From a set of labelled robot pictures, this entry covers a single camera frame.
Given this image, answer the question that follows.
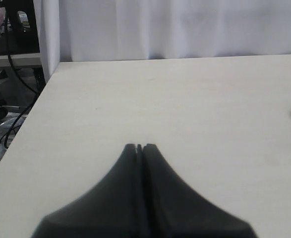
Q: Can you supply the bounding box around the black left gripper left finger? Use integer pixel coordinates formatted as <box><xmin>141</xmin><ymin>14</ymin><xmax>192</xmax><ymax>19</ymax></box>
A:
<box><xmin>32</xmin><ymin>144</ymin><xmax>143</xmax><ymax>238</ymax></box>

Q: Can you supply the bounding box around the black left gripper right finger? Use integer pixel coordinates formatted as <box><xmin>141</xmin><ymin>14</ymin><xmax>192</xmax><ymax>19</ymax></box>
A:
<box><xmin>142</xmin><ymin>144</ymin><xmax>257</xmax><ymax>238</ymax></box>

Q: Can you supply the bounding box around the white side table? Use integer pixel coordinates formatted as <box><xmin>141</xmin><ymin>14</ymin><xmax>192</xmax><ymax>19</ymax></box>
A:
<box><xmin>0</xmin><ymin>53</ymin><xmax>42</xmax><ymax>68</ymax></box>

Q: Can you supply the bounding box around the black hanging cable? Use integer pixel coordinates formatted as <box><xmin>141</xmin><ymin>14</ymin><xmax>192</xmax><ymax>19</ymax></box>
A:
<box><xmin>1</xmin><ymin>14</ymin><xmax>41</xmax><ymax>149</ymax></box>

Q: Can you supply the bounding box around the black stand on side table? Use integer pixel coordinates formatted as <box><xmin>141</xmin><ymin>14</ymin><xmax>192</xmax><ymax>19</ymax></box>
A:
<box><xmin>0</xmin><ymin>0</ymin><xmax>40</xmax><ymax>56</ymax></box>

